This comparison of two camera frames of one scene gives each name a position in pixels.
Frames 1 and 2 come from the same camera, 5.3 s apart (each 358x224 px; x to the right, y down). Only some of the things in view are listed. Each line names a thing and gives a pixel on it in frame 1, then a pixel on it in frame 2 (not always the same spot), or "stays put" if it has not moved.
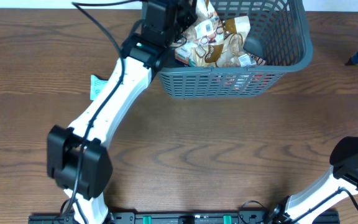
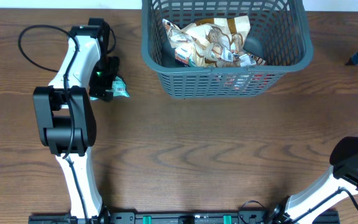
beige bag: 207,28 to 211,46
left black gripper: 189,8 to 96,80
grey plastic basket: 280,33 stays put
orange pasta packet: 258,61 stays put
